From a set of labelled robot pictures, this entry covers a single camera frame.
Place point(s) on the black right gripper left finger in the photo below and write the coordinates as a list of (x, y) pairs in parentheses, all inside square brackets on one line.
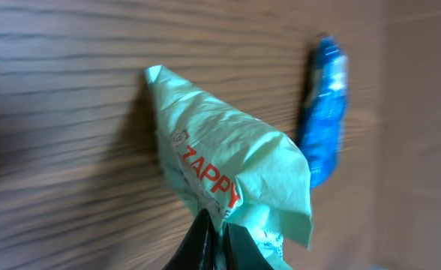
[(196, 251)]

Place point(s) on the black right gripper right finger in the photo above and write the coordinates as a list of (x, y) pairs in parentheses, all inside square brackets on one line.
[(245, 249)]

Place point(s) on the light blue snack packet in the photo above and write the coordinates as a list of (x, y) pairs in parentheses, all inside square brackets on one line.
[(244, 172)]

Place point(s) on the blue Oreo packet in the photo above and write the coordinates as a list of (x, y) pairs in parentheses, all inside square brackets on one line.
[(323, 109)]

